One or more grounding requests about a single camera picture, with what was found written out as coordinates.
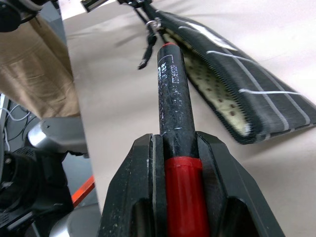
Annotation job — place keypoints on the black grid pouch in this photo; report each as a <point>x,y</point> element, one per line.
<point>259,81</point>

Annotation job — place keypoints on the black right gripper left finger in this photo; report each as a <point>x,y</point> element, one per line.
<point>128,187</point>

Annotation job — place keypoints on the orange bar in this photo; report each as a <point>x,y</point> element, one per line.
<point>82,190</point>

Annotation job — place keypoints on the black marker with red cap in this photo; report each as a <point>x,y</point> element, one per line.
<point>174,98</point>

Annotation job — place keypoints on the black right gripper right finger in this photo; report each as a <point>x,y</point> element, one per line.
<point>229,182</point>

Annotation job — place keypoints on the silver and black robot body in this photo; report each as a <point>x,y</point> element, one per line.
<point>56,133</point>

